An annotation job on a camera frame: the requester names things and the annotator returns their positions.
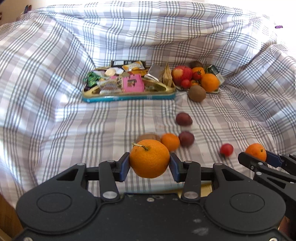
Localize small mandarin on plate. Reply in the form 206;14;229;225
190;80;200;87

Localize brown paper snack packet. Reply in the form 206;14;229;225
162;63;173;87

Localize orange long snack bar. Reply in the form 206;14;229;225
130;69;149;77

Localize green foil candies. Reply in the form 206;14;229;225
83;72;101;91

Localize black snack bar packet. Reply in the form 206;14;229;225
110;60;145;68

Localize orange mandarin with stem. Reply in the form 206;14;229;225
129;139;170;179

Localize white wrapped candy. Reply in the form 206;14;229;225
105;67;124;76

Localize silver foil packet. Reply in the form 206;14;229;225
144;64;165;83

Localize gold teal tin tray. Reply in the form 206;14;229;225
82;67;176;103

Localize large orange on plate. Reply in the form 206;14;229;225
201;73;220;92

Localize loose brown kiwi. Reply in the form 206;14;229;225
135;133;161;143

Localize front cherry tomato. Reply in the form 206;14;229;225
181;79;191;89

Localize red yellow apple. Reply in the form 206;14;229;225
171;65;193;86

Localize grey plaid cloth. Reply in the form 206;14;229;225
1;1;295;206

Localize back kiwi on plate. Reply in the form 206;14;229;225
190;60;204;69

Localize clear wrapped candy packet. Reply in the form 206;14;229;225
97;79;123;94

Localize back orange on plate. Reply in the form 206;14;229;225
192;67;205;75

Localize pastry labelled snack packet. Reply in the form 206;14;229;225
122;61;145;72

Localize loose red cherry tomato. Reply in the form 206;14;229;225
220;143;234;157

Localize green white box behind fruit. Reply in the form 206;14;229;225
208;64;225;85

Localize pink snack packet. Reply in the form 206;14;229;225
122;74;144;92

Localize upper cherry tomato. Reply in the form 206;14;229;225
192;71;203;81

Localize brown kiwi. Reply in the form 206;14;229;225
135;133;161;143
188;85;206;102

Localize dark red plum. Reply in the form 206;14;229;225
179;131;195;147
176;112;193;126

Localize small orange mandarin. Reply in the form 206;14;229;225
245;143;267;162

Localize loose orange mandarin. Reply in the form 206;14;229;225
161;133;180;152

